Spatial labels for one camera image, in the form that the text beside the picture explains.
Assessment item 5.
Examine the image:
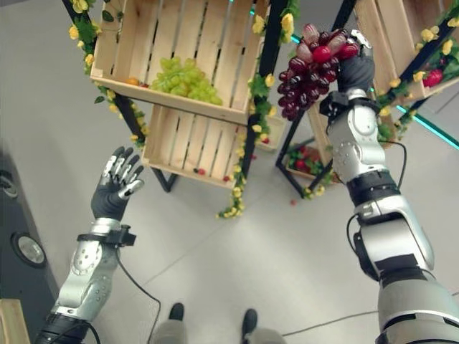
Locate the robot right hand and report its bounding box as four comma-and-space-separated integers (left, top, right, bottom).
336, 29, 376, 94

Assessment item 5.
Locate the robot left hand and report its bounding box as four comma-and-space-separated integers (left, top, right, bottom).
90, 145, 146, 220

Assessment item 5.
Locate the red grape bunch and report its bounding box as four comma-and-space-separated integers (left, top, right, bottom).
276, 24, 359, 121

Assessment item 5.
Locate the wooden crate with strawberry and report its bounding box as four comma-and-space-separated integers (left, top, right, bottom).
354, 0, 459, 105

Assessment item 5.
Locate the yellow flower garland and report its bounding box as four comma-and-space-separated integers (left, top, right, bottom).
300, 171, 335, 200
375, 6, 459, 141
214, 0, 301, 220
67, 0, 148, 148

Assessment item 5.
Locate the red strawberry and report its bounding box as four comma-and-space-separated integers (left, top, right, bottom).
422, 69, 444, 88

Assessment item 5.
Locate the black speaker cabinet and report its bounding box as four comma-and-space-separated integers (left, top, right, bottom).
0, 148, 61, 302

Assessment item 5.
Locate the small pale wooden crate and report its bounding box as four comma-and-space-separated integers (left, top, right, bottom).
256, 114, 287, 152

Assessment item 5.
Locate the teal light strip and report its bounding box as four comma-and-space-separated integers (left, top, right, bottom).
394, 105, 459, 151

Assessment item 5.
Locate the strawberry pile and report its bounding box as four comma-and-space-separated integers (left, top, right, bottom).
288, 145, 324, 173

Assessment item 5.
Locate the small wooden crate with strawberries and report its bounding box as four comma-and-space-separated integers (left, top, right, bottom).
285, 142, 340, 184

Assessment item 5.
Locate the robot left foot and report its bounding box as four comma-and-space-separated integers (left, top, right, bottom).
168, 302, 185, 323

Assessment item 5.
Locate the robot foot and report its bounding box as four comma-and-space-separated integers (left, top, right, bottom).
168, 302, 185, 323
241, 308, 259, 338

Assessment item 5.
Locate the large wooden slat crate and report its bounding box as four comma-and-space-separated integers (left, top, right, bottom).
89, 0, 270, 125

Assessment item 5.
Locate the robot left leg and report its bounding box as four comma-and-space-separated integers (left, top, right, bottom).
151, 318, 188, 344

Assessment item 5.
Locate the robot leg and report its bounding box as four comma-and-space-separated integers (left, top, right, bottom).
246, 327, 280, 344
151, 318, 188, 344

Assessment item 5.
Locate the green grape bunch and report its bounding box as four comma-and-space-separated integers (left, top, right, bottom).
149, 56, 224, 107

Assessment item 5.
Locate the wooden box corner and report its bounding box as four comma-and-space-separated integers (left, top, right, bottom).
0, 298, 32, 344

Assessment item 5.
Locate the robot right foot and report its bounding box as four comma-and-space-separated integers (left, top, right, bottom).
241, 308, 259, 338

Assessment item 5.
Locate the robot right leg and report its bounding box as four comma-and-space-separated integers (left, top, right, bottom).
246, 327, 280, 344

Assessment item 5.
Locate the black metal stand frame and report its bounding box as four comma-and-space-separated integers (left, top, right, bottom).
60, 0, 288, 194
275, 0, 459, 199

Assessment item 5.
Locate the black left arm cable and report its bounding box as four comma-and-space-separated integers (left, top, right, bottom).
115, 247, 162, 340

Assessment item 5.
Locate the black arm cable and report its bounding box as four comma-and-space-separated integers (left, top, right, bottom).
379, 138, 409, 188
115, 247, 162, 340

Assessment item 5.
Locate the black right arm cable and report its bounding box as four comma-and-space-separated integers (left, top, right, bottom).
379, 138, 409, 188

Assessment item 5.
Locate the black floor cable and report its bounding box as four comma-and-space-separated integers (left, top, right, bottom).
282, 309, 379, 338

